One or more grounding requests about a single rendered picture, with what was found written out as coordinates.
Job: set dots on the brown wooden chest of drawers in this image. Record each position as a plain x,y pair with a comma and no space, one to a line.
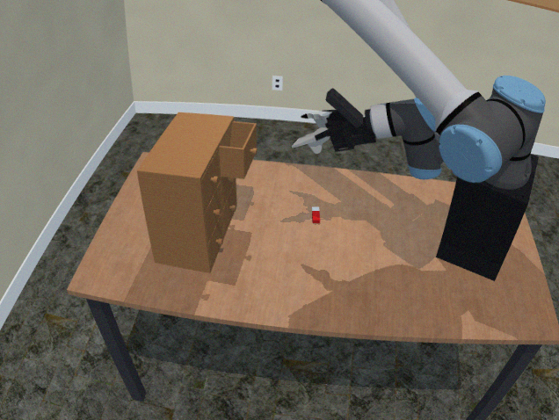
170,185

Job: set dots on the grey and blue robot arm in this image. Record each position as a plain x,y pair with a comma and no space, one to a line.
475,137

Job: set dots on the red and white eraser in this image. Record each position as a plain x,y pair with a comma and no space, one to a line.
315,215

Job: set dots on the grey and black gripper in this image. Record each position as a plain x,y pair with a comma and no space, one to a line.
338,129

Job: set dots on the brown wooden drawer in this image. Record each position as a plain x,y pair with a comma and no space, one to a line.
213,211
227,213
226,183
235,162
215,241
210,179

